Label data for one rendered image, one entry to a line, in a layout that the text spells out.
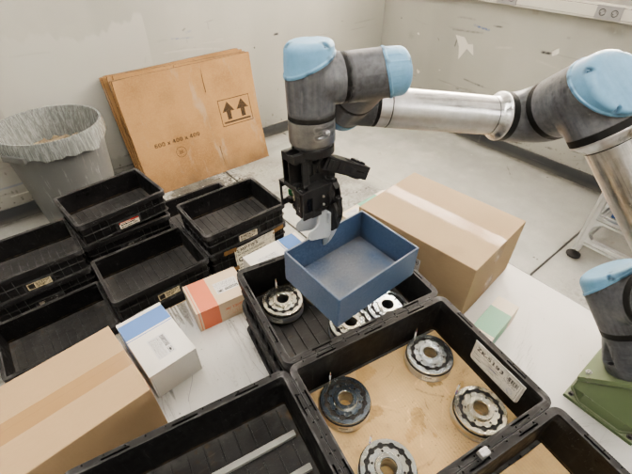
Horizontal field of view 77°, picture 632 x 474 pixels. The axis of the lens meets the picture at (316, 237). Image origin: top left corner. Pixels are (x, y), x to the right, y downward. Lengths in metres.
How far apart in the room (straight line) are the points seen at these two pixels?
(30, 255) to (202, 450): 1.59
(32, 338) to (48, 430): 1.09
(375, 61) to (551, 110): 0.35
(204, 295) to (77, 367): 0.35
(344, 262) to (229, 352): 0.48
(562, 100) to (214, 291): 0.93
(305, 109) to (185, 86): 2.53
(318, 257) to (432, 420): 0.40
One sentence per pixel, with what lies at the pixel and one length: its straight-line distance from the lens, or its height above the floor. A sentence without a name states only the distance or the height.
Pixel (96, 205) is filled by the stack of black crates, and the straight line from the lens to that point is 2.22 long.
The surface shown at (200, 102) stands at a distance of 3.16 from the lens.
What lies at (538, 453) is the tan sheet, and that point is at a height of 0.83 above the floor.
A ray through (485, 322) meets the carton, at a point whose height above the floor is 0.76.
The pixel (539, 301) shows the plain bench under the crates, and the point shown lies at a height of 0.70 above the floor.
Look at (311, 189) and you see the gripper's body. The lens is 0.65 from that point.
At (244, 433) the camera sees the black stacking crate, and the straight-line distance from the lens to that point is 0.88.
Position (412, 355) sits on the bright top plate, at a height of 0.86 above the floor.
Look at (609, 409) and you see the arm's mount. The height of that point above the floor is 0.75.
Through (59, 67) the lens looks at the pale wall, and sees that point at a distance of 3.04.
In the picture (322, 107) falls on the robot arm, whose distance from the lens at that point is 0.61.
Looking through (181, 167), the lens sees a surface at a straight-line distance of 3.15.
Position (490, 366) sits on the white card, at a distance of 0.94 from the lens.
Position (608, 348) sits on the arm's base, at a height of 0.88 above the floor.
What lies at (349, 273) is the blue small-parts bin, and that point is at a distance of 0.77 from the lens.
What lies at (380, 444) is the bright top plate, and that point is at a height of 0.86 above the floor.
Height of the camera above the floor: 1.62
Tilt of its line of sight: 40 degrees down
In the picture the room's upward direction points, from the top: straight up
